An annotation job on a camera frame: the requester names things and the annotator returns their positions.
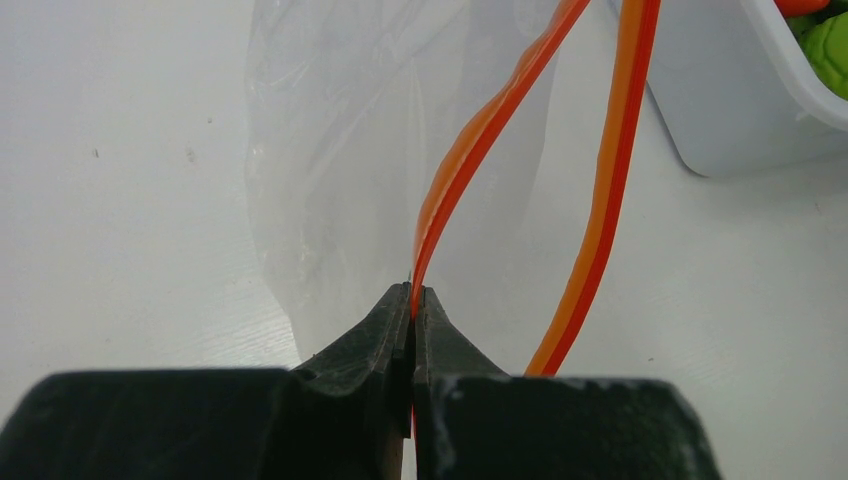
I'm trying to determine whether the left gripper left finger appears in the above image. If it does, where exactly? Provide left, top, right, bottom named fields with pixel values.
left=1, top=284, right=411, bottom=479

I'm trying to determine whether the green toy cabbage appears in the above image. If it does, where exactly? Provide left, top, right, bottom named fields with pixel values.
left=786, top=7, right=847, bottom=100

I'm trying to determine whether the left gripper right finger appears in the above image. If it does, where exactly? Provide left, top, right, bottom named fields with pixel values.
left=413, top=288, right=721, bottom=479

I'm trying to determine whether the clear zip top bag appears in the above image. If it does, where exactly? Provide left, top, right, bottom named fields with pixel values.
left=246, top=1, right=659, bottom=377

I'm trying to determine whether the white plastic food bin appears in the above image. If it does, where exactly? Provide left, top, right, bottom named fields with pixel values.
left=648, top=0, right=847, bottom=177

